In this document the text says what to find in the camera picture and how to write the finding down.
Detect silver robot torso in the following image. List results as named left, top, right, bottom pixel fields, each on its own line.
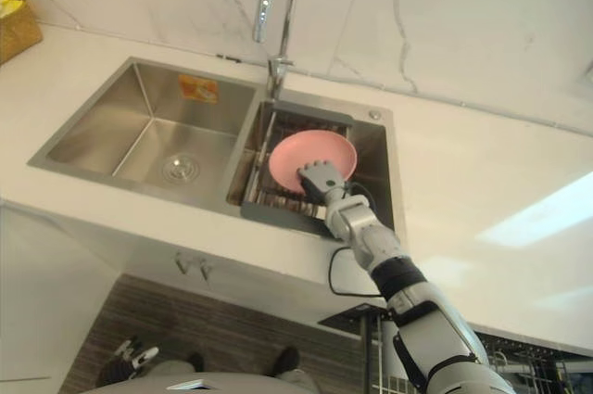
left=95, top=359, right=334, bottom=394

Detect round sink drain strainer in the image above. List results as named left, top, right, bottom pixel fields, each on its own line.
left=161, top=152, right=201, bottom=181

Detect stainless steel double sink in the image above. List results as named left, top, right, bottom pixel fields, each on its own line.
left=26, top=56, right=402, bottom=240

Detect dark robot foot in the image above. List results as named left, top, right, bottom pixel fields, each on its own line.
left=273, top=345, right=301, bottom=379
left=185, top=350, right=207, bottom=373

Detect orange sink sticker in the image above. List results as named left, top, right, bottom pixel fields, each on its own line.
left=178, top=74, right=220, bottom=105

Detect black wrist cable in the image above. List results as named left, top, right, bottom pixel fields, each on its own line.
left=328, top=182, right=386, bottom=297

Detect chrome gooseneck faucet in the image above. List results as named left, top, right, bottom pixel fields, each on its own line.
left=252, top=0, right=303, bottom=101

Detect grey sink drain rack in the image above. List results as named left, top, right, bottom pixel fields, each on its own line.
left=239, top=98, right=356, bottom=235

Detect dark robot left foot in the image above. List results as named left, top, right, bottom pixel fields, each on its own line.
left=185, top=350, right=207, bottom=373

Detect dark robot right foot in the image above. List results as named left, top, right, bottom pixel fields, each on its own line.
left=273, top=345, right=301, bottom=379

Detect woven wicker basket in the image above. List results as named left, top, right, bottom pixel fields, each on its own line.
left=0, top=0, right=44, bottom=65

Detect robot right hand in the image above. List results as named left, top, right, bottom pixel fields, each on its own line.
left=296, top=159, right=347, bottom=206

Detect pink plate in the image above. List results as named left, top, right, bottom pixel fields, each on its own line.
left=269, top=130, right=359, bottom=193

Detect dishwasher wire rack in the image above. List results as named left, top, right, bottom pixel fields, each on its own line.
left=472, top=331, right=593, bottom=394

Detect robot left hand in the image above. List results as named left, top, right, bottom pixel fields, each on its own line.
left=115, top=336, right=160, bottom=371

